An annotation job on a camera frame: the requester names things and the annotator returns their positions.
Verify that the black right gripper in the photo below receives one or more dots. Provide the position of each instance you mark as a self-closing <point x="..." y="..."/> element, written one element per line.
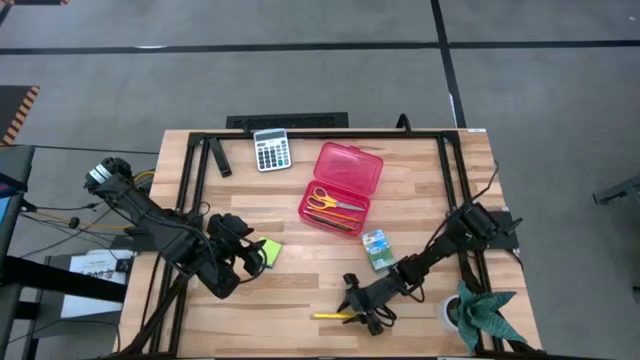
<point x="375" y="297"/>

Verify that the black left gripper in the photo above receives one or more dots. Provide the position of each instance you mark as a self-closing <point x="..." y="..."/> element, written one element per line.
<point x="230" y="230"/>

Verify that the green sticky note pad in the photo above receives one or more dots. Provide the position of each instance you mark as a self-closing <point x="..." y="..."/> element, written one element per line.
<point x="272" y="251"/>

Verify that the yellow pencil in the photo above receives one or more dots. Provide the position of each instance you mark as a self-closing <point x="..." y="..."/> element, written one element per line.
<point x="330" y="315"/>

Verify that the pink plastic pencil case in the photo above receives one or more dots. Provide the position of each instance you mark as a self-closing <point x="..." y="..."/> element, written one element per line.
<point x="345" y="190"/>

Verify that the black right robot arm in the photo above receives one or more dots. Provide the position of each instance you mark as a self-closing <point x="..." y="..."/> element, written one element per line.
<point x="440" y="247"/>

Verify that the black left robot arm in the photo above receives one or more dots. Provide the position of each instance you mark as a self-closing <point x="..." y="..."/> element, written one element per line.
<point x="150" y="220"/>

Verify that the white plant pot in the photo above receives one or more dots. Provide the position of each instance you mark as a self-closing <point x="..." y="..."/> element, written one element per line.
<point x="444" y="312"/>

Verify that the grey desk calculator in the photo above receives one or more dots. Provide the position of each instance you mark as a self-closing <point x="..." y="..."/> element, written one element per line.
<point x="272" y="150"/>

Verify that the green artificial plant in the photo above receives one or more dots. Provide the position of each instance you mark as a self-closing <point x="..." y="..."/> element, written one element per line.
<point x="482" y="312"/>

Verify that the black floor vent grille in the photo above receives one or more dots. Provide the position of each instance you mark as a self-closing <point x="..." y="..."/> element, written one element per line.
<point x="287" y="120"/>

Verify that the white paper sheet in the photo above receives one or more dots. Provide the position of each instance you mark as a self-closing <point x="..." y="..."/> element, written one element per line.
<point x="92" y="265"/>

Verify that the grey furniture leg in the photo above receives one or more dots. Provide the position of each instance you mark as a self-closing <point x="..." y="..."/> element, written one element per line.
<point x="620" y="192"/>

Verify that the black mat with striped edge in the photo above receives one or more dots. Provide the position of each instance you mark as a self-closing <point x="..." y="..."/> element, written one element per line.
<point x="12" y="112"/>

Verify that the black flat bracket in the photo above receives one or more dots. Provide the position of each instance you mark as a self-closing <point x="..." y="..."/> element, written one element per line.
<point x="220" y="157"/>

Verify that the black metal table frame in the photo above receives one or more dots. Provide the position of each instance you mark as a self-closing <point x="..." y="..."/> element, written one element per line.
<point x="325" y="134"/>

